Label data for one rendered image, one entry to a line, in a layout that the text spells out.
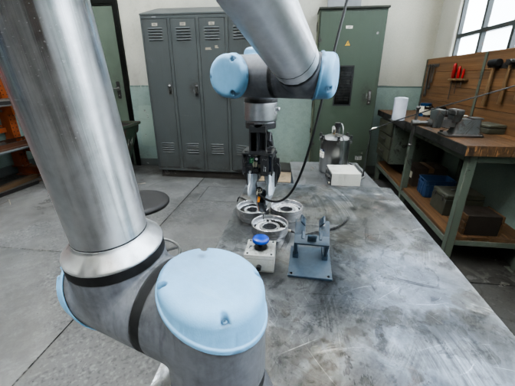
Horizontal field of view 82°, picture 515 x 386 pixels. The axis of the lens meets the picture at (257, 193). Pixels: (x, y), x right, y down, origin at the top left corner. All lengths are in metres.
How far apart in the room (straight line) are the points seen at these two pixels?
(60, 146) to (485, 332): 0.71
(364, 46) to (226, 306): 3.56
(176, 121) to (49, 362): 2.77
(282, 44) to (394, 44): 3.79
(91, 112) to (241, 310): 0.23
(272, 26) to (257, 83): 0.19
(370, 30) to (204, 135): 2.17
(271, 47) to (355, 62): 3.33
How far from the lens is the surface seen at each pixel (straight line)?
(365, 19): 3.76
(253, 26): 0.36
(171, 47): 3.79
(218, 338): 0.31
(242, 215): 0.92
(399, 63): 4.19
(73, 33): 0.31
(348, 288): 0.70
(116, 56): 4.64
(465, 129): 2.39
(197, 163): 3.84
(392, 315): 0.67
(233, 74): 0.55
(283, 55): 0.42
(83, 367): 1.74
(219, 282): 0.33
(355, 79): 3.71
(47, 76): 0.31
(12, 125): 4.94
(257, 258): 0.70
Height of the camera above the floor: 1.23
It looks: 22 degrees down
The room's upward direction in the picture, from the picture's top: straight up
